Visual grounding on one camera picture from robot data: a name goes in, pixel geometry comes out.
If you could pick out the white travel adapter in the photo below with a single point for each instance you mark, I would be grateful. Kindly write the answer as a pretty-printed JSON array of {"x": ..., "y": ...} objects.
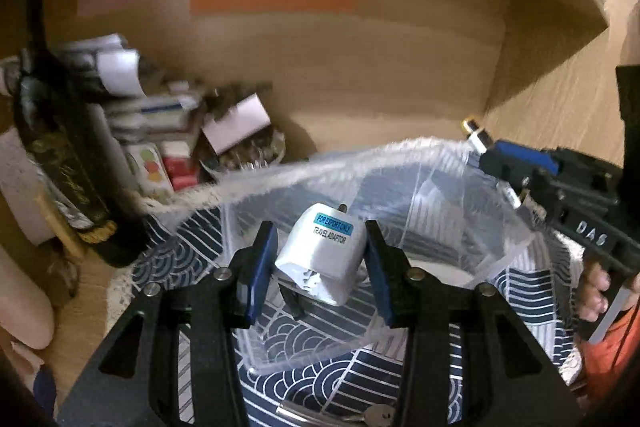
[{"x": 320, "y": 259}]

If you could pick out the orange clothing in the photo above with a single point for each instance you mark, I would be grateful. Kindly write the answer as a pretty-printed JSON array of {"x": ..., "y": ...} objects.
[{"x": 610, "y": 357}]

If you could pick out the person's right hand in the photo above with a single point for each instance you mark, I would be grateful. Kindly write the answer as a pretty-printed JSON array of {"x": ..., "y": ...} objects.
[{"x": 592, "y": 297}]

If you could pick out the gold tipped white connector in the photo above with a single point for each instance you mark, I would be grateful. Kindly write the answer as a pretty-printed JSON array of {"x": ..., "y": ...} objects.
[{"x": 477, "y": 134}]

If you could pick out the pile of small boxes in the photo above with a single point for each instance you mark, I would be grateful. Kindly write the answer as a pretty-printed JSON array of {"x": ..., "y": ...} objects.
[{"x": 165, "y": 127}]

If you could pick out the dark wine bottle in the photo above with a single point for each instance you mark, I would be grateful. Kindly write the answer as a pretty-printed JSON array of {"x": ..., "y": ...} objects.
[{"x": 65, "y": 157}]

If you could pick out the pink rounded object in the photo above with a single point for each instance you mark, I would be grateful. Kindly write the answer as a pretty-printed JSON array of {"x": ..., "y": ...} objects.
[{"x": 22, "y": 302}]

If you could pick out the silver key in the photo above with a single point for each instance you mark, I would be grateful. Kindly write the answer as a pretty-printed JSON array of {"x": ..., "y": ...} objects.
[{"x": 350, "y": 416}]

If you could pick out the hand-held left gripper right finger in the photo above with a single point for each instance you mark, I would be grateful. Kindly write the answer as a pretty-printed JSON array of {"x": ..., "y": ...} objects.
[{"x": 378, "y": 279}]

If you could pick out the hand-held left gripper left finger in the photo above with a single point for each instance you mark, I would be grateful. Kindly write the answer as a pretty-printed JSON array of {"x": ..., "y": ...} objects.
[{"x": 262, "y": 269}]

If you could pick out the clear plastic bag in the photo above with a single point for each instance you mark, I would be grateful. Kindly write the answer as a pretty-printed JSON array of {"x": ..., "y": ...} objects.
[{"x": 440, "y": 212}]

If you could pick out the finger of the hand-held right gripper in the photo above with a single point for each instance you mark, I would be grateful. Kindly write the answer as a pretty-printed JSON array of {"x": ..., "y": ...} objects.
[
  {"x": 522, "y": 157},
  {"x": 542, "y": 202}
]

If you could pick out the white folded carton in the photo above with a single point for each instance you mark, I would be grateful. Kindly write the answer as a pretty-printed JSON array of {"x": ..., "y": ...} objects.
[{"x": 235, "y": 122}]

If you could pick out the blue wave patterned mat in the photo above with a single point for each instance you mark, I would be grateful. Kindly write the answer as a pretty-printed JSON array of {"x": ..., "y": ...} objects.
[{"x": 190, "y": 252}]

